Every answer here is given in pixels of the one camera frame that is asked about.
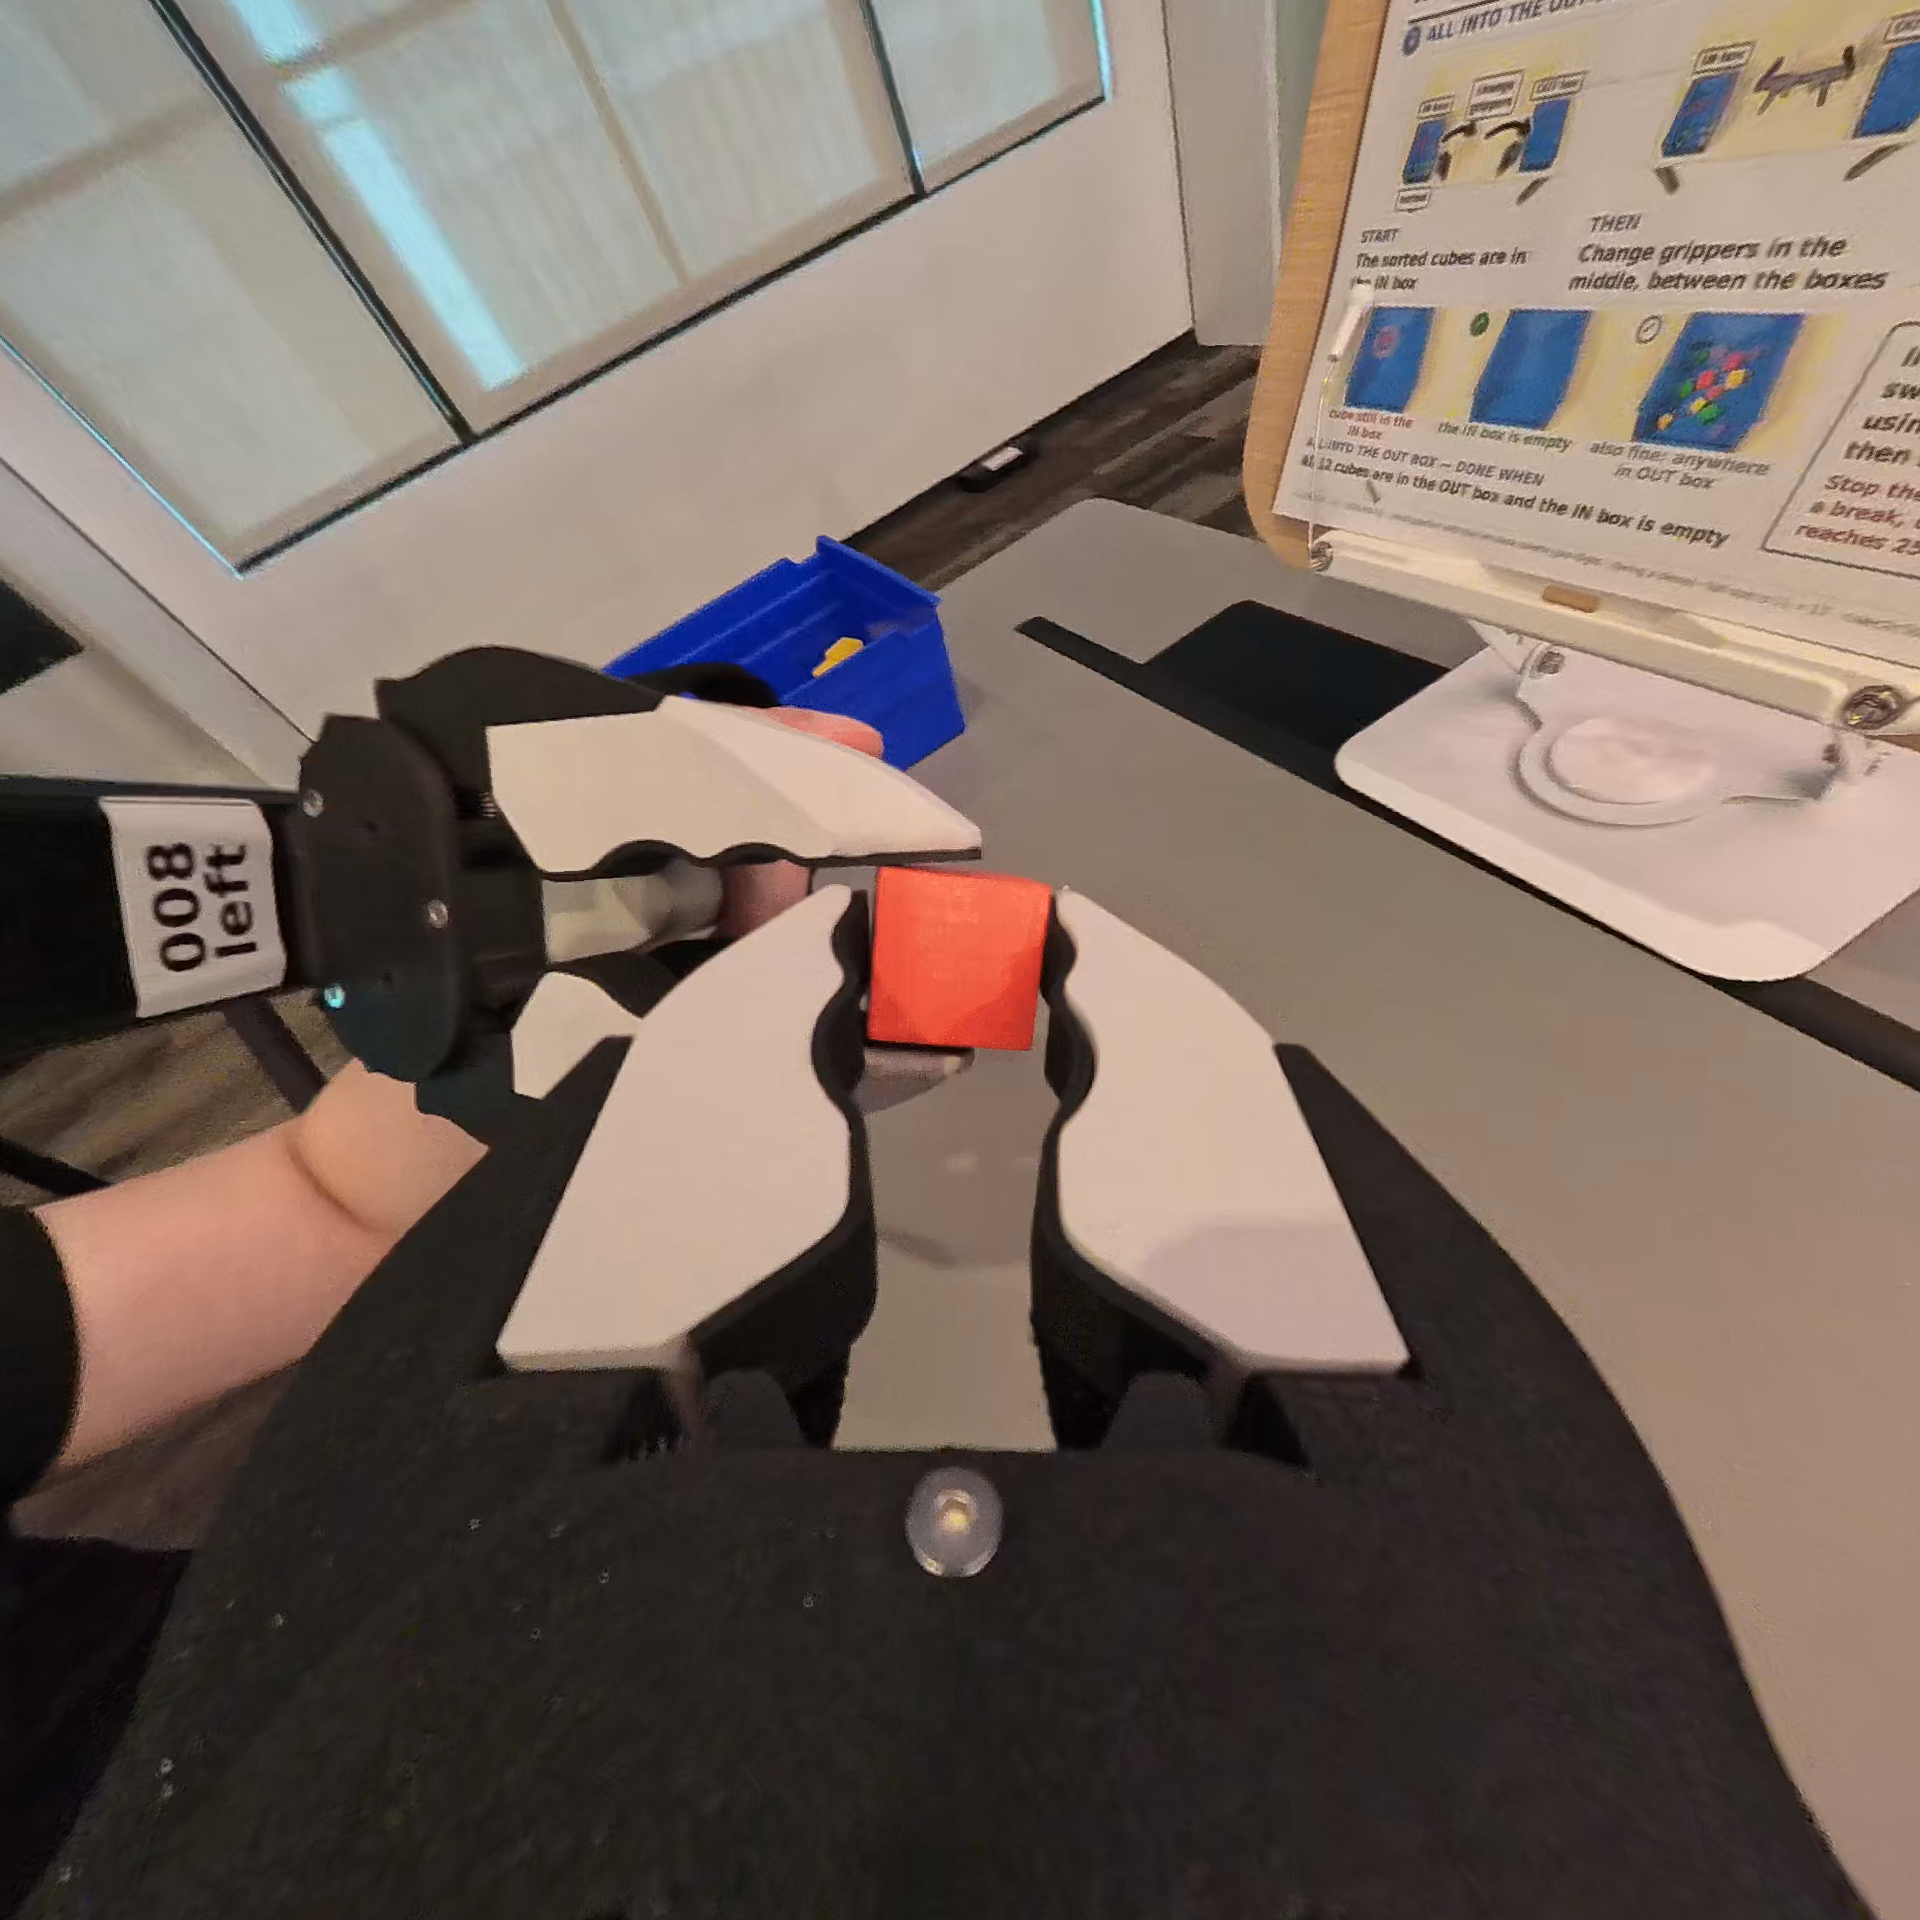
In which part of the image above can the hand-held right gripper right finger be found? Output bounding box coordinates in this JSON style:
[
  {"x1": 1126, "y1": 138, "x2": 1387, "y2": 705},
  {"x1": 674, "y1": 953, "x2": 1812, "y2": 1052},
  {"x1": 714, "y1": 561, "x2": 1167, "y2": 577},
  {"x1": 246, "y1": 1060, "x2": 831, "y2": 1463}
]
[{"x1": 1030, "y1": 886, "x2": 1412, "y2": 1418}]

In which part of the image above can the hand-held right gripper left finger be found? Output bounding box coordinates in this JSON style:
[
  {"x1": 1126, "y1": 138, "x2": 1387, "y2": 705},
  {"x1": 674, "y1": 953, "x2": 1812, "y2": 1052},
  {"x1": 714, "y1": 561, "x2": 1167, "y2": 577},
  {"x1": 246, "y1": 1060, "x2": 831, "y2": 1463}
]
[{"x1": 497, "y1": 884, "x2": 881, "y2": 1413}]

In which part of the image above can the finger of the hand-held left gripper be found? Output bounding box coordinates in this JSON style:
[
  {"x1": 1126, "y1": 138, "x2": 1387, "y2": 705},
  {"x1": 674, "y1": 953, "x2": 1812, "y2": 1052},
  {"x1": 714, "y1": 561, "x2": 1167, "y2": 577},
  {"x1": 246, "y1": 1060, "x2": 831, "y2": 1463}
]
[
  {"x1": 484, "y1": 696, "x2": 985, "y2": 880},
  {"x1": 509, "y1": 968, "x2": 650, "y2": 1100}
]

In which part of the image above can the blue plastic bin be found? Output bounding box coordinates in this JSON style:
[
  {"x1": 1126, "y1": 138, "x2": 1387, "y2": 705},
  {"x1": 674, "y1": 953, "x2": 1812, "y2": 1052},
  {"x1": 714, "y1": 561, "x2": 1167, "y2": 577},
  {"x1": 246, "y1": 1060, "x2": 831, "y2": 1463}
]
[{"x1": 599, "y1": 537, "x2": 967, "y2": 775}]

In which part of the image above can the red wooden cube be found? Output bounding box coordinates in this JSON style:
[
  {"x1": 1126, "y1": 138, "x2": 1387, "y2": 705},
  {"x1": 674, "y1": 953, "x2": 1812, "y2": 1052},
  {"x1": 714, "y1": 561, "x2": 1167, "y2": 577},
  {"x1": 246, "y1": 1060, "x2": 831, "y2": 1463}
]
[{"x1": 863, "y1": 866, "x2": 1055, "y2": 1052}]

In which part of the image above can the person's left forearm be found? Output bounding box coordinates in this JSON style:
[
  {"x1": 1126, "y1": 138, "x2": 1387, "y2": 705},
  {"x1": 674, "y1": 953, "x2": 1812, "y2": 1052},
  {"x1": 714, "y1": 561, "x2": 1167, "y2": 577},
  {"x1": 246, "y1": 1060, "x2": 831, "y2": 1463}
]
[{"x1": 15, "y1": 1056, "x2": 497, "y2": 1502}]

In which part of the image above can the person's left hand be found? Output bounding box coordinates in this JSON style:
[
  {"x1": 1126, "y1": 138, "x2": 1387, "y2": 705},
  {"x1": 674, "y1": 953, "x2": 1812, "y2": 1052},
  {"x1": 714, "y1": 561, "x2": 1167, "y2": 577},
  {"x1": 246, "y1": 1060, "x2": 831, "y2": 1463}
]
[{"x1": 718, "y1": 708, "x2": 890, "y2": 943}]

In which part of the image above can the grey chair base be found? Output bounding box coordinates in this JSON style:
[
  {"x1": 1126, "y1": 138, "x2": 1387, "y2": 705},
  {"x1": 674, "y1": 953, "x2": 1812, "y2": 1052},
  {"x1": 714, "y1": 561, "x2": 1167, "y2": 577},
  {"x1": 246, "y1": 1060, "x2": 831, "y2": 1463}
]
[{"x1": 225, "y1": 991, "x2": 326, "y2": 1114}]

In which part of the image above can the black desk panel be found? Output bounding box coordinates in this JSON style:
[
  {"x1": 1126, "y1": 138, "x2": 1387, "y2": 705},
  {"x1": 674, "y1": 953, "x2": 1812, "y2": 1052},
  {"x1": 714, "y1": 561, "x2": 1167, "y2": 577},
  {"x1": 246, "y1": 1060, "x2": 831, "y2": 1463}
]
[{"x1": 1147, "y1": 599, "x2": 1454, "y2": 782}]

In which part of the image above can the large grid window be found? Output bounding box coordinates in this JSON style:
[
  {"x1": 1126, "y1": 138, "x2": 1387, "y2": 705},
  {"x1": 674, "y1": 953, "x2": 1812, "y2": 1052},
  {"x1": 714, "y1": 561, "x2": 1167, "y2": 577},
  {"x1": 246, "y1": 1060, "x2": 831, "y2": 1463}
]
[{"x1": 0, "y1": 0, "x2": 1115, "y2": 575}]

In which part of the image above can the person's dark clothing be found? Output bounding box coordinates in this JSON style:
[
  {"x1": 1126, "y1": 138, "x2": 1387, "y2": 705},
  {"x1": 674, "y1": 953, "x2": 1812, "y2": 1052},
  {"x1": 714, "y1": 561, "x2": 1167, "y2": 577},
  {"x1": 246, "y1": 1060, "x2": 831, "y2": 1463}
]
[{"x1": 0, "y1": 1199, "x2": 190, "y2": 1898}]

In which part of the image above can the illustrated instruction sheet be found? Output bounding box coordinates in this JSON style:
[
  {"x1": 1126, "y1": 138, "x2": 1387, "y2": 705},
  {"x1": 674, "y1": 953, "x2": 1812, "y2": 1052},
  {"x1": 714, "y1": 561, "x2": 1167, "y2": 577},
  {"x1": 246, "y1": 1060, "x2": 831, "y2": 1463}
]
[{"x1": 1293, "y1": 0, "x2": 1920, "y2": 633}]

